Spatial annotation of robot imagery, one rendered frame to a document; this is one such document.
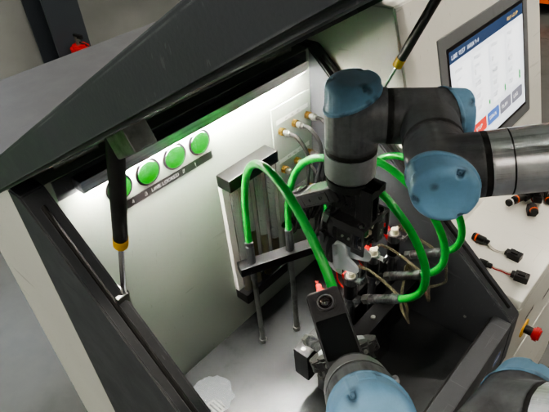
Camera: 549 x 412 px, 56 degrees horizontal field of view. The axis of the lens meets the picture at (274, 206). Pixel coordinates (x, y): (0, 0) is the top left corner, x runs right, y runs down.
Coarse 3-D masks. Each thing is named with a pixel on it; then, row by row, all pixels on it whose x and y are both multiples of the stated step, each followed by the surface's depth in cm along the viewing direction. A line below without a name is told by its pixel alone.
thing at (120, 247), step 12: (108, 144) 47; (108, 156) 49; (108, 168) 50; (120, 168) 50; (108, 180) 52; (120, 180) 52; (120, 192) 53; (120, 204) 55; (120, 216) 57; (120, 228) 59; (120, 240) 62; (120, 252) 65; (120, 264) 68; (120, 276) 71; (120, 288) 78; (120, 300) 76
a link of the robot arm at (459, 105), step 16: (400, 96) 67; (416, 96) 67; (432, 96) 66; (448, 96) 66; (464, 96) 66; (400, 112) 66; (416, 112) 64; (432, 112) 63; (448, 112) 63; (464, 112) 65; (400, 128) 67; (464, 128) 66
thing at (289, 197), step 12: (252, 168) 87; (264, 168) 80; (276, 180) 77; (288, 192) 75; (288, 204) 75; (300, 216) 73; (312, 228) 73; (252, 240) 108; (312, 240) 72; (324, 264) 71; (324, 276) 71
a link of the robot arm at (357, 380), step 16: (352, 368) 50; (368, 368) 49; (336, 384) 48; (352, 384) 45; (368, 384) 44; (384, 384) 44; (336, 400) 45; (352, 400) 44; (368, 400) 43; (384, 400) 43; (400, 400) 43
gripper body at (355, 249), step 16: (336, 192) 76; (352, 192) 74; (368, 192) 74; (336, 208) 80; (352, 208) 78; (368, 208) 75; (384, 208) 80; (320, 224) 82; (336, 224) 79; (352, 224) 78; (368, 224) 77; (352, 240) 79; (368, 240) 80
